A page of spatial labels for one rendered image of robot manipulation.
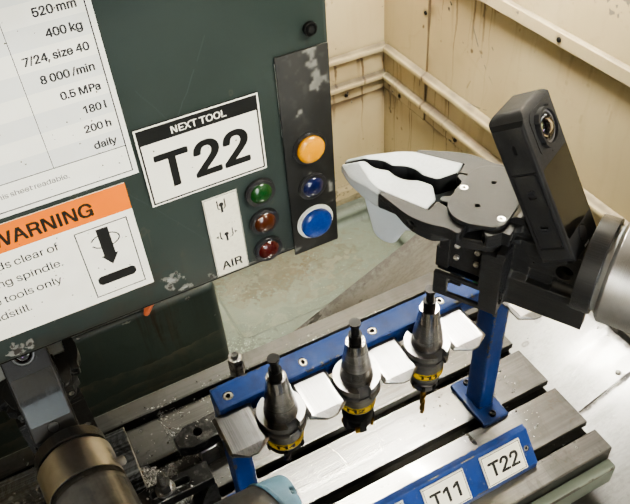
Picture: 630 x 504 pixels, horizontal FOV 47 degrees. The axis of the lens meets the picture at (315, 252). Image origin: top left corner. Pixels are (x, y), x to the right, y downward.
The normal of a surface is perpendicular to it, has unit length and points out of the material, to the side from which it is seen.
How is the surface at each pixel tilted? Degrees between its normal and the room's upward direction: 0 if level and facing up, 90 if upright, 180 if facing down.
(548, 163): 61
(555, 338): 24
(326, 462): 0
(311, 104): 90
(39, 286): 90
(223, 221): 90
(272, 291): 0
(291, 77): 90
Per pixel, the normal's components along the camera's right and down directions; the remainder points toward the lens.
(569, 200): 0.69, -0.06
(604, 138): -0.88, 0.36
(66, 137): 0.46, 0.59
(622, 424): -0.41, -0.52
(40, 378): 0.40, 0.07
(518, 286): -0.54, 0.60
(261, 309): -0.06, -0.73
